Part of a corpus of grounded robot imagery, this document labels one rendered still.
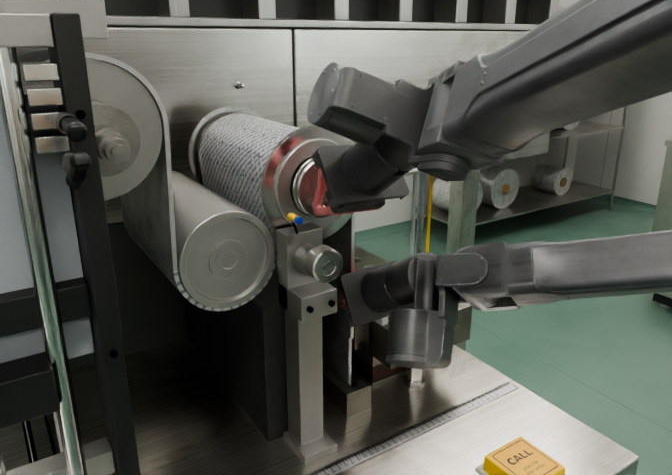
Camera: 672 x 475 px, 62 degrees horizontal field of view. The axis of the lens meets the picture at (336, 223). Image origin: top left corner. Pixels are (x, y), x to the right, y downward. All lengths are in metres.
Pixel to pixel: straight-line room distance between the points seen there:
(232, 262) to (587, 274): 0.39
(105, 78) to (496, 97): 0.38
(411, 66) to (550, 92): 0.87
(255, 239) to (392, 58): 0.59
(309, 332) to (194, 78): 0.47
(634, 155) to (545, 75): 5.29
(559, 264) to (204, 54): 0.64
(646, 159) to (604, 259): 4.97
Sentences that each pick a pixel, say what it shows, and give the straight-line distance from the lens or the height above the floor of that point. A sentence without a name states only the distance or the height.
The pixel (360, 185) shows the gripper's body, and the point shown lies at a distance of 0.58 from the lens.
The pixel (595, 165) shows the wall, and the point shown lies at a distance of 5.82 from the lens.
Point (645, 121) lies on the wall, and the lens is 5.56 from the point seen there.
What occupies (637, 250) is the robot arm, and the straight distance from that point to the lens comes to 0.61.
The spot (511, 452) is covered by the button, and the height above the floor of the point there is 0.92.
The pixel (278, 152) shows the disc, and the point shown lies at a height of 1.30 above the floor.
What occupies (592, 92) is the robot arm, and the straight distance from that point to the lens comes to 0.33.
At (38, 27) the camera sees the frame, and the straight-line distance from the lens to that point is 0.46.
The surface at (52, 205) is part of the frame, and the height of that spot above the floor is 1.30.
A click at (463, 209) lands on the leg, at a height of 0.97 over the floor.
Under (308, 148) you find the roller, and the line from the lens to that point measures 0.68.
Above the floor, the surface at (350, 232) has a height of 1.17.
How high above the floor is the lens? 1.42
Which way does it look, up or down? 18 degrees down
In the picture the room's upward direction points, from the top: straight up
